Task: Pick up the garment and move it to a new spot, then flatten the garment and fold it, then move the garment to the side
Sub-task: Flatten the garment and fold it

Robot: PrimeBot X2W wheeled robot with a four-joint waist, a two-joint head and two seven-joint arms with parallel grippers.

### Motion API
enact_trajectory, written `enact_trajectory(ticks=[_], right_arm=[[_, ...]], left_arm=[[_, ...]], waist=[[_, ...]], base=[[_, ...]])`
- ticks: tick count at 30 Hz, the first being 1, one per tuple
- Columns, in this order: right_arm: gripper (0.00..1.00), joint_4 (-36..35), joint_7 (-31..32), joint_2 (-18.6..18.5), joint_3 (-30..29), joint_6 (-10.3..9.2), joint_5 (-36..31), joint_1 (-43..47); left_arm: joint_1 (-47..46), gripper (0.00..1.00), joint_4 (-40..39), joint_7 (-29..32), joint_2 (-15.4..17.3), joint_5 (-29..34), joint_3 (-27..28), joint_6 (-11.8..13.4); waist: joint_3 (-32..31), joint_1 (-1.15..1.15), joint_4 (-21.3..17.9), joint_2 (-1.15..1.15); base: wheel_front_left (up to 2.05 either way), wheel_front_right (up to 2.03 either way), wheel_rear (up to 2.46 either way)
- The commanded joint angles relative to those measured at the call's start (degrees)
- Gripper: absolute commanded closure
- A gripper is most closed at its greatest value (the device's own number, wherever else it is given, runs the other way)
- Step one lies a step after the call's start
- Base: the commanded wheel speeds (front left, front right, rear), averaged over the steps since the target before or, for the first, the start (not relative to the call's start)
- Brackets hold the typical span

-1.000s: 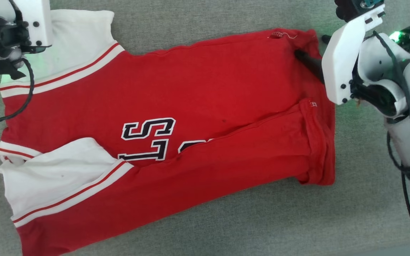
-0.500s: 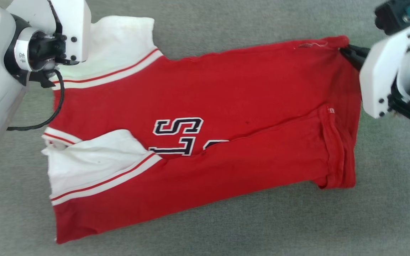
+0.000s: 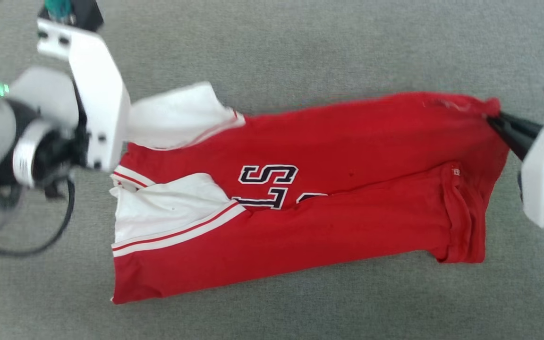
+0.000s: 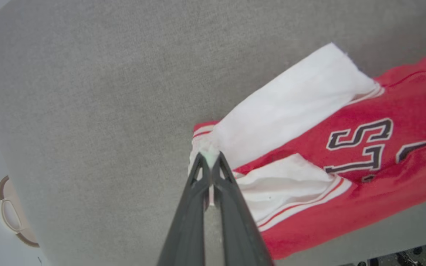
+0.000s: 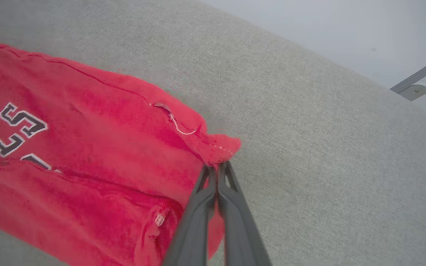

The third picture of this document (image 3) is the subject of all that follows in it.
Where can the red and white jersey shirt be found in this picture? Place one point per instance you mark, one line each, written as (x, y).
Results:
(324, 222)

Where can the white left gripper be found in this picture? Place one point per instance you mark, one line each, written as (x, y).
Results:
(97, 94)

